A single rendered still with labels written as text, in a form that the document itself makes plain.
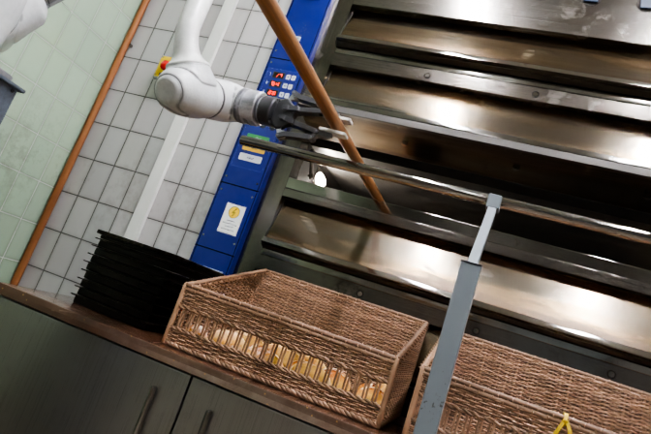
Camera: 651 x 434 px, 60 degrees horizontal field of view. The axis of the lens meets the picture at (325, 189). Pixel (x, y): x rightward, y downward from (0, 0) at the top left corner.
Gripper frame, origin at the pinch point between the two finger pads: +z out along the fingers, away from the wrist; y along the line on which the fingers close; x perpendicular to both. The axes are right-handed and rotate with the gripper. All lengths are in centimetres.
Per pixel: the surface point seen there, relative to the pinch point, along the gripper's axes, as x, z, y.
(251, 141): -16.1, -28.9, 4.0
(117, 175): -53, -98, 18
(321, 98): 17.3, 1.4, 1.2
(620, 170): -39, 68, -20
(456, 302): 6, 39, 33
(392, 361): -5, 29, 47
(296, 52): 35.1, 1.5, 1.1
